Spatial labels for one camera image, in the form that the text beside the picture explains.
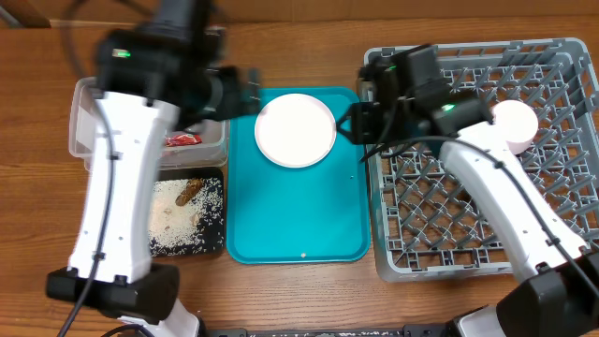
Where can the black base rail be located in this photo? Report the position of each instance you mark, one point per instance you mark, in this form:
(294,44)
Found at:
(410,330)

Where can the large pink plate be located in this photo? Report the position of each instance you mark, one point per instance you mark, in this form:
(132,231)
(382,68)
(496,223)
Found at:
(295,131)

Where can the black plastic tray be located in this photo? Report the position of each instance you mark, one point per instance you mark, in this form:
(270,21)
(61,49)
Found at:
(206,215)

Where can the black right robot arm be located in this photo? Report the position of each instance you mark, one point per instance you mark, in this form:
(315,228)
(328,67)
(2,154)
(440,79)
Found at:
(557,274)

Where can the white rice pile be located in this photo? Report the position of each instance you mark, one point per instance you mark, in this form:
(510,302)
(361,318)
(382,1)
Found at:
(178,220)

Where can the brown food piece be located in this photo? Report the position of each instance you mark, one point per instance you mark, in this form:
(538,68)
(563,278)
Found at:
(192,187)

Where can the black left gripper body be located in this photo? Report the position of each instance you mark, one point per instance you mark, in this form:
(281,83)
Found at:
(223,101)

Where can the red snack wrapper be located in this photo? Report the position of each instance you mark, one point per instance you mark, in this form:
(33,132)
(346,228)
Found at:
(183,140)

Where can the clear plastic bin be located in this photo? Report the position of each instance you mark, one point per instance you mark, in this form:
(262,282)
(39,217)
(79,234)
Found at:
(211,152)

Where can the grey dishwasher rack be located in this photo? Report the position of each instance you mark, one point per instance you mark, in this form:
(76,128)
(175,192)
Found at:
(427,227)

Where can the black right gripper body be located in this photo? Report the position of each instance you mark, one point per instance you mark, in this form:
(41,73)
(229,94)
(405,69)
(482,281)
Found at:
(363,123)

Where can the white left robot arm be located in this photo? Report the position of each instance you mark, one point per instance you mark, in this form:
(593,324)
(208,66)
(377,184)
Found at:
(159,77)

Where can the small pink bowl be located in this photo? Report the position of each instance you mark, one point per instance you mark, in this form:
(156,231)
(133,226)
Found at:
(518,123)

